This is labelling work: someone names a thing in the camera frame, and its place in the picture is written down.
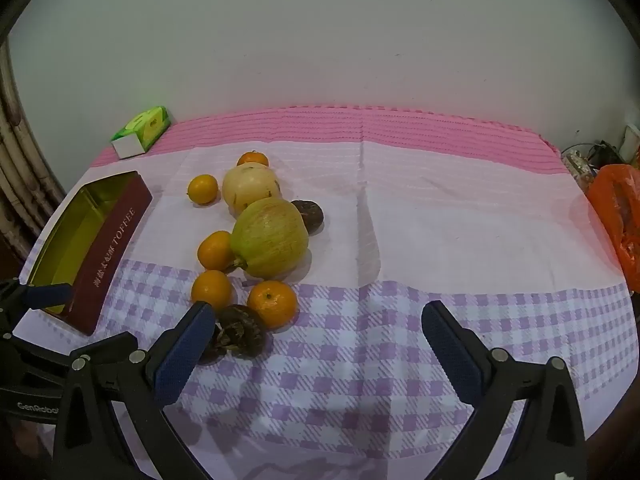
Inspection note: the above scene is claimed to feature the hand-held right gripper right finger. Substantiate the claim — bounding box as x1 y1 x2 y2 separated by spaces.
421 300 587 480

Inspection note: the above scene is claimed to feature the white power adapter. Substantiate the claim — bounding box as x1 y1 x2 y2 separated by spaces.
622 125 640 166

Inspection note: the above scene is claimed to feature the bamboo furniture frame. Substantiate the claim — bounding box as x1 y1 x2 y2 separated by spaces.
0 40 68 261

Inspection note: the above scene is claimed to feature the orange plastic bag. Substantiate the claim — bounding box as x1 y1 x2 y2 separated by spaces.
586 164 640 293

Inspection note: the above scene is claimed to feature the green tissue box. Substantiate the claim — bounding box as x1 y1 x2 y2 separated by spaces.
110 106 172 160

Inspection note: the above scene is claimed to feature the cable clutter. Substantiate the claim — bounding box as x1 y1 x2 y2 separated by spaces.
561 140 608 188

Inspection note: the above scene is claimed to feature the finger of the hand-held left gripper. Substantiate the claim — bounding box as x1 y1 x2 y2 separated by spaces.
0 331 139 386
0 280 73 321

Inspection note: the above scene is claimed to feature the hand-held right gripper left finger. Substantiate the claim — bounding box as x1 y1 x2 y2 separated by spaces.
52 300 217 480

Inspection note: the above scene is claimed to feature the pale yellow pear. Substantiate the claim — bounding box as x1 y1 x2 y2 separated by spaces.
222 164 283 218

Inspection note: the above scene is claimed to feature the dark brown mangosteen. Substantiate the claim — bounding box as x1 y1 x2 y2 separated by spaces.
291 200 325 236
197 304 268 366

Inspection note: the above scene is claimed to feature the dark red tin box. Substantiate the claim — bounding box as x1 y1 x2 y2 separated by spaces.
19 170 153 337

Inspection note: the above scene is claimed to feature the pink purple checked tablecloth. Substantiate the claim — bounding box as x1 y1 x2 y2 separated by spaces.
10 105 636 480

